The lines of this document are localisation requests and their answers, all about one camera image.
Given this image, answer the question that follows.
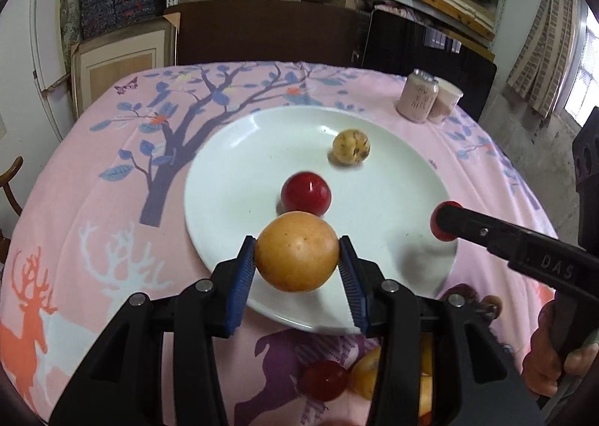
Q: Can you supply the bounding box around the large yellow passion fruit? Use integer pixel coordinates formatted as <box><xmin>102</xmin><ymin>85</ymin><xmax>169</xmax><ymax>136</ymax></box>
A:
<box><xmin>254</xmin><ymin>211</ymin><xmax>339</xmax><ymax>293</ymax></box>

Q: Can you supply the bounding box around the cardboard framed box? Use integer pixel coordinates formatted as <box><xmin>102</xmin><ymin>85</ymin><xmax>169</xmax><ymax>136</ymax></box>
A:
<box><xmin>71</xmin><ymin>12</ymin><xmax>181</xmax><ymax>118</ymax></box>

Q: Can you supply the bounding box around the pale yellow round fruit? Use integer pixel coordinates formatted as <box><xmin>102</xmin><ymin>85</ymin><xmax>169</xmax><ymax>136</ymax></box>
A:
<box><xmin>349</xmin><ymin>347</ymin><xmax>381</xmax><ymax>401</ymax></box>

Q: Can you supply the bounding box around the white oval plate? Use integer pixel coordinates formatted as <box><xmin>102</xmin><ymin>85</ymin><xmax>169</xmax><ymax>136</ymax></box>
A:
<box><xmin>183</xmin><ymin>105</ymin><xmax>462</xmax><ymax>335</ymax></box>

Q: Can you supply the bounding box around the paper cup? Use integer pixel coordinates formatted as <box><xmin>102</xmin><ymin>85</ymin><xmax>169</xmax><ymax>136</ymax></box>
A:
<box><xmin>428</xmin><ymin>77</ymin><xmax>464</xmax><ymax>124</ymax></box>

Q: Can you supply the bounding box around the speckled yellow fruit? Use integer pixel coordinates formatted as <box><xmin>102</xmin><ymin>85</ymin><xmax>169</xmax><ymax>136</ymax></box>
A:
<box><xmin>332</xmin><ymin>129</ymin><xmax>371</xmax><ymax>165</ymax></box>

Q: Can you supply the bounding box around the black board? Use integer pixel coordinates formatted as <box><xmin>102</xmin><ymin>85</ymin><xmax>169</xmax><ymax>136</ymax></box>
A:
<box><xmin>362</xmin><ymin>10</ymin><xmax>496</xmax><ymax>121</ymax></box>

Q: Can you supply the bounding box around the wooden chair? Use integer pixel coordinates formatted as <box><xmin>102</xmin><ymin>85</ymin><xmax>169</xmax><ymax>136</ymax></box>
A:
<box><xmin>0</xmin><ymin>155</ymin><xmax>25</xmax><ymax>268</ymax></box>

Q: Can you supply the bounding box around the small red tomato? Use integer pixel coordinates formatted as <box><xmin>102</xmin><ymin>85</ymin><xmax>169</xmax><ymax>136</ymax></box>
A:
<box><xmin>298</xmin><ymin>360</ymin><xmax>350</xmax><ymax>403</ymax></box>

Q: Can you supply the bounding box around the right hand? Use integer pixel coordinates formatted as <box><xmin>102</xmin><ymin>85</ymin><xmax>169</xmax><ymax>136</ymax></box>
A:
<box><xmin>522</xmin><ymin>300</ymin><xmax>598</xmax><ymax>398</ymax></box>

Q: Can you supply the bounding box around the red plum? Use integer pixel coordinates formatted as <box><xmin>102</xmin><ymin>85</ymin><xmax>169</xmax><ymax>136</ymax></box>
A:
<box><xmin>429</xmin><ymin>201</ymin><xmax>464</xmax><ymax>242</ymax></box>
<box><xmin>280</xmin><ymin>171</ymin><xmax>332</xmax><ymax>217</ymax></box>

